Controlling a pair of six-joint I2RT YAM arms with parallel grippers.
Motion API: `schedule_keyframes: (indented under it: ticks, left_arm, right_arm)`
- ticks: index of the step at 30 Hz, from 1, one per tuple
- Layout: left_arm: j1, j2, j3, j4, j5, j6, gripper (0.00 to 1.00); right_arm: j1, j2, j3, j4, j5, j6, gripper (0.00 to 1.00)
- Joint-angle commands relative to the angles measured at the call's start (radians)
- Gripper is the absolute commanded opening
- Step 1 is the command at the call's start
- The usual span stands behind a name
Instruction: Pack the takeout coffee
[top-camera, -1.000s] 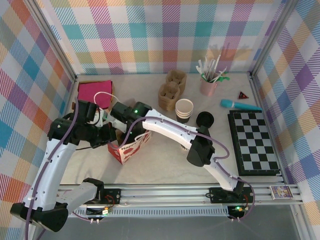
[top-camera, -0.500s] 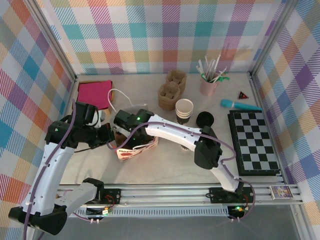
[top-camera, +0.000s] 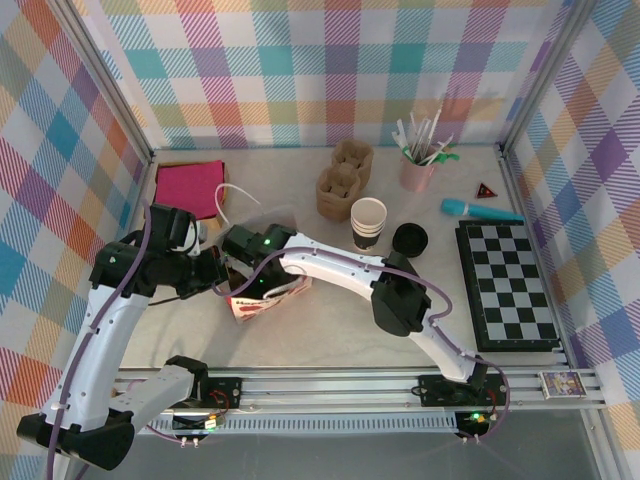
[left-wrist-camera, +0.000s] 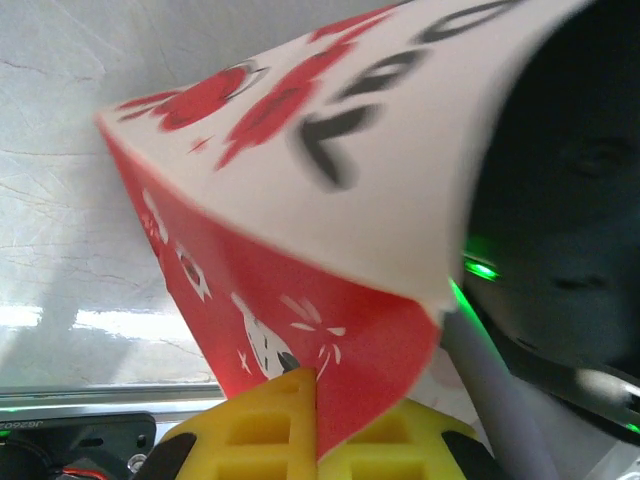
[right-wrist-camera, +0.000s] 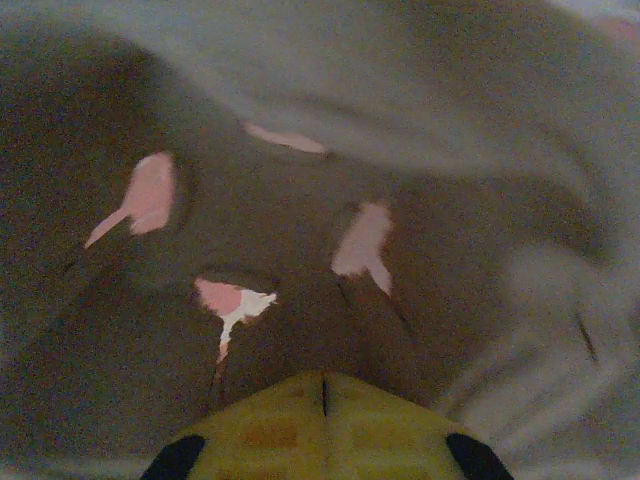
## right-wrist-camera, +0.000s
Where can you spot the brown pulp cup carrier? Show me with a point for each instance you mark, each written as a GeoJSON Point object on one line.
{"type": "Point", "coordinates": [300, 225]}

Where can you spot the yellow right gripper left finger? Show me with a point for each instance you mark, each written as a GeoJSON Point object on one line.
{"type": "Point", "coordinates": [270, 435]}

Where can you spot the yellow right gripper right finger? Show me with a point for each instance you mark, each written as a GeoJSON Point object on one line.
{"type": "Point", "coordinates": [390, 440]}

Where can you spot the white red printed paper bag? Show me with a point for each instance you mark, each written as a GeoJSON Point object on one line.
{"type": "Point", "coordinates": [450, 75]}

